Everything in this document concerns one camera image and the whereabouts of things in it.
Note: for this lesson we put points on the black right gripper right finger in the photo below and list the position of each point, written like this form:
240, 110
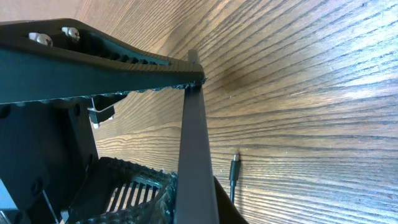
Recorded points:
130, 193

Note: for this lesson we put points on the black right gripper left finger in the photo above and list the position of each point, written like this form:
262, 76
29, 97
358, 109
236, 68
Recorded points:
64, 59

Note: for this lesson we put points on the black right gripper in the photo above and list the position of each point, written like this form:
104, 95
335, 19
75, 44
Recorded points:
50, 168

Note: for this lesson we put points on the smartphone with light screen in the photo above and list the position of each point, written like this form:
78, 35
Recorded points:
194, 146

